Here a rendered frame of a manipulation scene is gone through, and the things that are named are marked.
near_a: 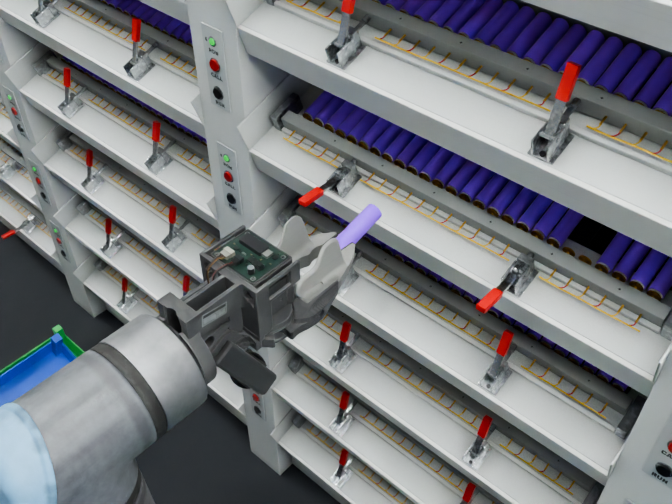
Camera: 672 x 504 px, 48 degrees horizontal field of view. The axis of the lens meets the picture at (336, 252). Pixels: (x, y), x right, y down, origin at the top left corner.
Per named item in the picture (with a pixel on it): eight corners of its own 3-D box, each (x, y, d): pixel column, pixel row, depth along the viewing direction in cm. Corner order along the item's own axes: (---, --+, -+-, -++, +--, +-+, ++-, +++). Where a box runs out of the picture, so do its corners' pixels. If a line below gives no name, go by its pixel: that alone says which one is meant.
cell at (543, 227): (574, 203, 90) (544, 242, 88) (560, 197, 91) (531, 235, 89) (575, 194, 89) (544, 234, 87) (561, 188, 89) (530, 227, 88)
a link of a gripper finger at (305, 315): (349, 289, 70) (277, 339, 66) (348, 300, 71) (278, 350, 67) (314, 263, 73) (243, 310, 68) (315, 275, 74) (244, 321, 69)
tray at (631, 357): (649, 398, 81) (661, 363, 73) (257, 169, 110) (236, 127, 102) (738, 262, 87) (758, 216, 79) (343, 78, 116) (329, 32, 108)
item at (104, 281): (252, 423, 167) (231, 401, 155) (91, 290, 196) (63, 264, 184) (311, 353, 172) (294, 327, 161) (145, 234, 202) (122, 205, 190)
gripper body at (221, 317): (308, 258, 64) (200, 338, 58) (309, 325, 70) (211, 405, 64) (246, 219, 68) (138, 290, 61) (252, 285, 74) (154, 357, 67)
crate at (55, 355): (139, 439, 174) (141, 428, 168) (64, 499, 163) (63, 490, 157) (58, 345, 180) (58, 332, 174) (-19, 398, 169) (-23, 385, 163)
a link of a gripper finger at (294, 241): (338, 199, 73) (276, 251, 67) (338, 244, 77) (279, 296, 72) (313, 187, 74) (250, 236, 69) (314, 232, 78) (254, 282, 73)
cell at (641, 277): (656, 239, 85) (625, 281, 83) (665, 235, 83) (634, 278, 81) (668, 250, 85) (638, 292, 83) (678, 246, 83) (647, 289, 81)
